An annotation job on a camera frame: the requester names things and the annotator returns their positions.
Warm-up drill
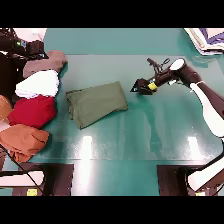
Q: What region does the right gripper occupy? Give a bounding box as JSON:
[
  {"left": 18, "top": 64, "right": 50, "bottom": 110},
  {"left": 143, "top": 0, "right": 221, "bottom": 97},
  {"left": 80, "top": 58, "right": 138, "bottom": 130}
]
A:
[{"left": 129, "top": 77, "right": 161, "bottom": 97}]

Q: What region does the green shirt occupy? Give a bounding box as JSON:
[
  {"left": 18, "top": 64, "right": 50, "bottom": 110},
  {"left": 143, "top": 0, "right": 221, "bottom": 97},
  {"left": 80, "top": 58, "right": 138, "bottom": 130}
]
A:
[{"left": 65, "top": 80, "right": 130, "bottom": 131}]

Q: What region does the white and purple garment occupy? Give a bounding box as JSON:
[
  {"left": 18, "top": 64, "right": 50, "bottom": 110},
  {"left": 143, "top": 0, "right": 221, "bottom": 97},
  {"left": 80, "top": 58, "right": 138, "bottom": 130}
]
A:
[{"left": 183, "top": 28, "right": 224, "bottom": 56}]

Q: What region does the taupe garment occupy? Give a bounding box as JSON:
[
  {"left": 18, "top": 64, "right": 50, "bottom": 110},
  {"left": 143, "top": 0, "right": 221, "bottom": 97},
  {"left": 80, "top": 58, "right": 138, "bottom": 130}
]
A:
[{"left": 22, "top": 49, "right": 69, "bottom": 80}]

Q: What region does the red garment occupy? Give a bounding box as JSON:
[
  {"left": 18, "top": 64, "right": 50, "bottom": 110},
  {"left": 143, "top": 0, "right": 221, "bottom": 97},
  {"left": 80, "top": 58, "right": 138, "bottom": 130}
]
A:
[{"left": 6, "top": 94, "right": 58, "bottom": 130}]

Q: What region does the orange garment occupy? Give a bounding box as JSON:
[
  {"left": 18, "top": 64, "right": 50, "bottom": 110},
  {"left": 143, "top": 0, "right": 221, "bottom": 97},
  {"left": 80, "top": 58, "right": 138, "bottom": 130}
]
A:
[{"left": 0, "top": 123, "right": 51, "bottom": 164}]

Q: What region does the light brown garment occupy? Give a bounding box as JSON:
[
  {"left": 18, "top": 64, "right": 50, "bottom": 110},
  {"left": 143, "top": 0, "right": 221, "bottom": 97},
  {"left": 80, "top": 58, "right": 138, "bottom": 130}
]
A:
[{"left": 0, "top": 94, "right": 14, "bottom": 122}]

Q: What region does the black cable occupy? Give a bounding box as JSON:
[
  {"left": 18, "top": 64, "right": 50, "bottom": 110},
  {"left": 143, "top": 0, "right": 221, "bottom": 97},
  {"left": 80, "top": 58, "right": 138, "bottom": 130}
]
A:
[{"left": 0, "top": 143, "right": 47, "bottom": 197}]

